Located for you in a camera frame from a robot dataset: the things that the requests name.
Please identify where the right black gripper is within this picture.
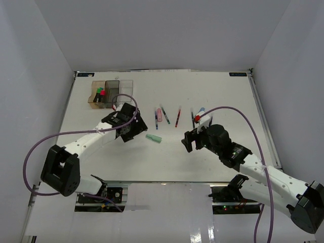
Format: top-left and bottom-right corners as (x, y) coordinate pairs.
(181, 125), (221, 156)

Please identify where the pink cap black highlighter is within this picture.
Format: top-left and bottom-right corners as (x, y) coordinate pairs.
(98, 90), (105, 103)

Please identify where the mint green correction tape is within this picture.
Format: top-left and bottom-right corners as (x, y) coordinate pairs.
(145, 134), (162, 143)

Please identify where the green cap black highlighter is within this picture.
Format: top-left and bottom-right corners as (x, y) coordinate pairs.
(93, 88), (101, 103)

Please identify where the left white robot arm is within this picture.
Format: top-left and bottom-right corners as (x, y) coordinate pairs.
(40, 103), (148, 202)

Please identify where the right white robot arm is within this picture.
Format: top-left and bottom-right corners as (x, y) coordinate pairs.
(181, 125), (323, 234)

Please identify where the clear transparent container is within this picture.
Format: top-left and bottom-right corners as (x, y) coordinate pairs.
(117, 80), (133, 103)

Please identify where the black pen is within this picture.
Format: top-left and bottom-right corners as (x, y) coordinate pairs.
(190, 108), (195, 129)

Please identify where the blue pen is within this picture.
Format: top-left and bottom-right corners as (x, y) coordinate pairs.
(154, 107), (158, 130)

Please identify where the red pen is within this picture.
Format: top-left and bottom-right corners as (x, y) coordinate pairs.
(175, 106), (182, 128)

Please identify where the green pen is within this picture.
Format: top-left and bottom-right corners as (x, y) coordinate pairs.
(160, 104), (171, 125)

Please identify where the amber transparent container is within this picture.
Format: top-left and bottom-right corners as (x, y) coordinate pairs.
(88, 80), (105, 109)

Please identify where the left blue table label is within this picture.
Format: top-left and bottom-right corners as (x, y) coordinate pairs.
(77, 72), (95, 77)

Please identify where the blue table label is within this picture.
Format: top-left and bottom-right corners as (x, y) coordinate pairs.
(229, 72), (247, 77)
(77, 72), (95, 77)

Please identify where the right blue table label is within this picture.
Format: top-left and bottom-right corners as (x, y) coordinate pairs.
(229, 72), (247, 77)

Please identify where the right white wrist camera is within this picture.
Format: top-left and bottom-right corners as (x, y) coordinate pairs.
(193, 111), (211, 134)

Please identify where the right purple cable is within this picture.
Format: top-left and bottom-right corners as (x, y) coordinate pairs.
(197, 106), (275, 243)

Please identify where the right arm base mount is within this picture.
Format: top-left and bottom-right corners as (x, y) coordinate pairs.
(208, 174), (261, 215)

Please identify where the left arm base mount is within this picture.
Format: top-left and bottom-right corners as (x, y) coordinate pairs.
(74, 187), (126, 213)

